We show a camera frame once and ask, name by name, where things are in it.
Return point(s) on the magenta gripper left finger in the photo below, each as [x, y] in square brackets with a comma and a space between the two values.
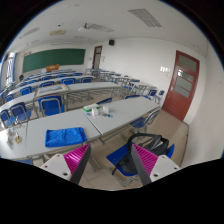
[69, 166]

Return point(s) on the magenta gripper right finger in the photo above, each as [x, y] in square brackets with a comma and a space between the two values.
[151, 167]

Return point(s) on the blue folded towel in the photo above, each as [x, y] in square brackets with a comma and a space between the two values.
[64, 137]

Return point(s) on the black backpack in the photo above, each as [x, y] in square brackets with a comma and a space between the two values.
[153, 140]

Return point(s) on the blue chair under backpack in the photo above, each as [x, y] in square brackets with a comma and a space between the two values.
[122, 159]

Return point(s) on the blue chair at right desk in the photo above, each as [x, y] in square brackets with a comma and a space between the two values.
[142, 122]

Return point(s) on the green white box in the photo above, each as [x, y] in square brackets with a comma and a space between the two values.
[90, 107]

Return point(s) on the grey right front desk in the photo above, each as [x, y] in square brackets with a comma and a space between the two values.
[121, 113]

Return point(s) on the blue chair behind desk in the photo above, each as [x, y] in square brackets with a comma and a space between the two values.
[51, 105]

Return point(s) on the small bottles on desk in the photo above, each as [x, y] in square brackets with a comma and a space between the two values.
[13, 137]

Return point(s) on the white small box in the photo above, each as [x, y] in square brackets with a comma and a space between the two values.
[106, 109]

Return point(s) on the blue chair left row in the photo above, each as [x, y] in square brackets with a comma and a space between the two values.
[20, 112]

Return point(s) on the grey second row desk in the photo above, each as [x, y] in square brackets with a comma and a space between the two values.
[62, 88]

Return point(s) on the red brown near door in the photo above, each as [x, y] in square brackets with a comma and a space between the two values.
[182, 86]

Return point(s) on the red brown door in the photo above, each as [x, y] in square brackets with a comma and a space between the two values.
[97, 57]
[182, 86]

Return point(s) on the orange lectern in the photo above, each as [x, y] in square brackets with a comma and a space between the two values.
[52, 68]

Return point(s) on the green chalkboard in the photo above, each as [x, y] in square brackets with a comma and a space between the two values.
[53, 57]

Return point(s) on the red brown far door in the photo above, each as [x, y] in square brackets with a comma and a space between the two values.
[97, 57]

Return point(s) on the ceiling projector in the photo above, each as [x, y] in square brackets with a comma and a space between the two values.
[85, 28]

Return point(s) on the black wall speaker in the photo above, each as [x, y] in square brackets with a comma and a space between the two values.
[111, 42]

